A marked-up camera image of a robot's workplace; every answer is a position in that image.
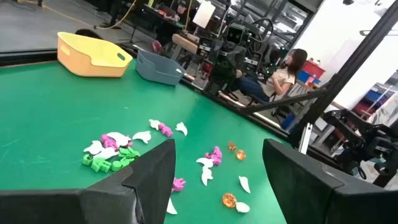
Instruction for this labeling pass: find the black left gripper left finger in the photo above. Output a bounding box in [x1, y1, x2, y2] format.
[0, 139, 177, 224]

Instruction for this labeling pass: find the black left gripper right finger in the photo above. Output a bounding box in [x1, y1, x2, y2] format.
[262, 138, 398, 224]

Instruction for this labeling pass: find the pink skeleton figurine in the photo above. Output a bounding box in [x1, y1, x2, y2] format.
[100, 134, 119, 152]
[171, 177, 187, 194]
[158, 123, 174, 138]
[205, 146, 223, 166]

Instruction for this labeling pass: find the black office chair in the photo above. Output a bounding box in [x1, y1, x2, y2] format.
[248, 82, 312, 125]

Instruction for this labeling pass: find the person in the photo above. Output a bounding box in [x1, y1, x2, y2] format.
[154, 0, 191, 47]
[231, 48, 308, 103]

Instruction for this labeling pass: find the blue crate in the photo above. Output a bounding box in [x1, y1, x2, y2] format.
[297, 70, 321, 86]

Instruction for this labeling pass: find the blue-grey plastic tub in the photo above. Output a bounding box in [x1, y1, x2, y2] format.
[135, 49, 187, 86]

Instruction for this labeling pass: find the red crate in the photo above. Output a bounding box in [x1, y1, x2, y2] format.
[301, 59, 326, 80]

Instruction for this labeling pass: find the yellow plastic tub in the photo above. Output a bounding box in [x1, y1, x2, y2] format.
[57, 31, 134, 78]

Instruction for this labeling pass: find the black neighbouring robot rig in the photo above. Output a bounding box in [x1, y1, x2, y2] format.
[195, 18, 280, 94]

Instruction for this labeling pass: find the white panel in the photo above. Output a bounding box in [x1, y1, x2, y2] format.
[192, 0, 217, 29]

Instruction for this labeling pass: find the silver angle bracket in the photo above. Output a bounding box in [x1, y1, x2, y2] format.
[298, 123, 313, 155]

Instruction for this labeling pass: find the yellow power cable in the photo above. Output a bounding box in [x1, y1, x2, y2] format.
[18, 0, 137, 30]

